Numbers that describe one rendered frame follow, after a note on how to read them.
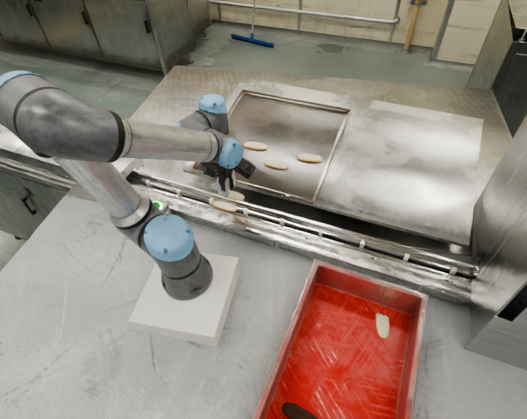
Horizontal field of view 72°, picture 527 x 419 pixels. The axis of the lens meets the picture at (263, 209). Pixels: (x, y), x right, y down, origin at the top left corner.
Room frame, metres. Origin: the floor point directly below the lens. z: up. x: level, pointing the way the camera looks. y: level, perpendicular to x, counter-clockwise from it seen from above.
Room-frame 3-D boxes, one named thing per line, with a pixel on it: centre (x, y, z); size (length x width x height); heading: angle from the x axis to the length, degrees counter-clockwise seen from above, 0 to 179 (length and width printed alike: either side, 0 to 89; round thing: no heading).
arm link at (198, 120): (0.83, 0.19, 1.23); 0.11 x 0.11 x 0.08; 48
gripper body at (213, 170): (0.92, 0.14, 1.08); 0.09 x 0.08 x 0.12; 66
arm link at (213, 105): (0.92, 0.13, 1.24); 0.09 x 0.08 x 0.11; 138
